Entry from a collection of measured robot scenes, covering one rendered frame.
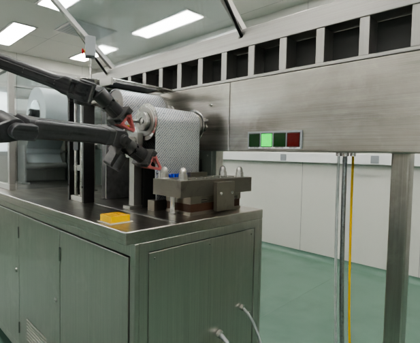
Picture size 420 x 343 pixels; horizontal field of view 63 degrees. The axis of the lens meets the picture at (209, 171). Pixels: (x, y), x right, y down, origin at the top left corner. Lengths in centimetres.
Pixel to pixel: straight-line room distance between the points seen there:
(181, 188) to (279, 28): 72
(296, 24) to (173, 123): 60
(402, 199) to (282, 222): 291
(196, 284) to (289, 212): 295
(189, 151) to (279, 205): 279
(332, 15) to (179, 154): 76
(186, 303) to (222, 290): 18
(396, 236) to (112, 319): 99
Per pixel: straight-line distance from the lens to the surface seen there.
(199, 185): 126
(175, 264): 116
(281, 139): 136
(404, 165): 135
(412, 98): 120
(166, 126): 141
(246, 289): 149
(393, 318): 147
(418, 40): 124
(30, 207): 170
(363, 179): 371
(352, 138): 124
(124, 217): 116
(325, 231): 393
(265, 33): 150
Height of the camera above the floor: 113
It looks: 3 degrees down
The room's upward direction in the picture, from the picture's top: 1 degrees clockwise
